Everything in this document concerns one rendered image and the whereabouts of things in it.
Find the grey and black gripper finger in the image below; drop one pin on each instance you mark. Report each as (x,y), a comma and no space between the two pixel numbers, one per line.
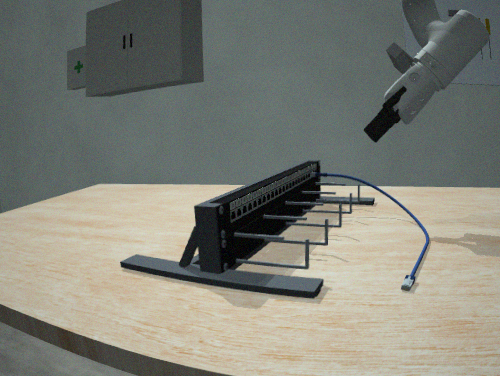
(390,125)
(379,124)

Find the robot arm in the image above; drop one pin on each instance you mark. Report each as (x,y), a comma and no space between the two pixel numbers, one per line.
(452,45)

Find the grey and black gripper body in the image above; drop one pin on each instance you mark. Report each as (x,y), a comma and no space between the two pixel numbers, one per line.
(418,92)

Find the black patch panel rack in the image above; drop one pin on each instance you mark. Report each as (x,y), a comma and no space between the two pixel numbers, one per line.
(233,226)

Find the blue cable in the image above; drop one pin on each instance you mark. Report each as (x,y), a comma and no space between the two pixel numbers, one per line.
(404,208)

